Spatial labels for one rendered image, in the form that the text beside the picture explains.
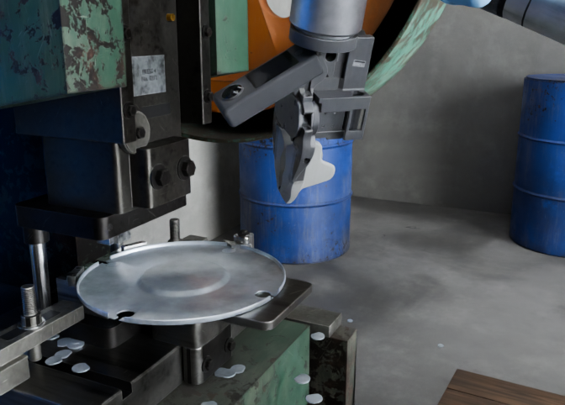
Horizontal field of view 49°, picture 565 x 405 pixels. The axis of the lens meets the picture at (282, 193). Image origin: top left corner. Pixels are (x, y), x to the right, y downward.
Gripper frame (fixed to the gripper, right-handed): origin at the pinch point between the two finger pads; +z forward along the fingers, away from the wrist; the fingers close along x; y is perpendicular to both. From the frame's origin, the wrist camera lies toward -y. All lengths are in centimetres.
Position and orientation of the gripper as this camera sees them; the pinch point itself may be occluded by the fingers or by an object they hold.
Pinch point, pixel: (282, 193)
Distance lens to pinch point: 74.6
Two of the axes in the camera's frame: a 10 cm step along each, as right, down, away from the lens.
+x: -3.5, -5.4, 7.7
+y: 9.3, -0.9, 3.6
